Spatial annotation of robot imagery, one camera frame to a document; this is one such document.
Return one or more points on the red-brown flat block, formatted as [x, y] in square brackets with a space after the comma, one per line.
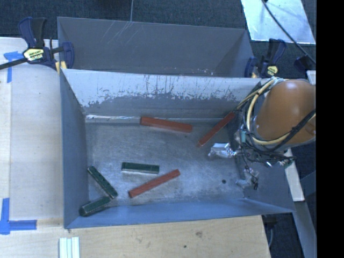
[154, 183]
[166, 124]
[216, 129]

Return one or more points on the black cylinder on white bracket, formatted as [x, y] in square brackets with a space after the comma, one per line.
[248, 179]

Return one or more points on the pale wood flat board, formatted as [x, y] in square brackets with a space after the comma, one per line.
[35, 130]

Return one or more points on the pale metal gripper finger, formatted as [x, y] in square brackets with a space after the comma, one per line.
[221, 146]
[221, 154]

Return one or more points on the dark green flat block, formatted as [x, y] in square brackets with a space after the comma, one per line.
[140, 167]
[94, 206]
[102, 182]

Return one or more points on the grey metal bin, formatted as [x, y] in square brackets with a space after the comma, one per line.
[161, 149]

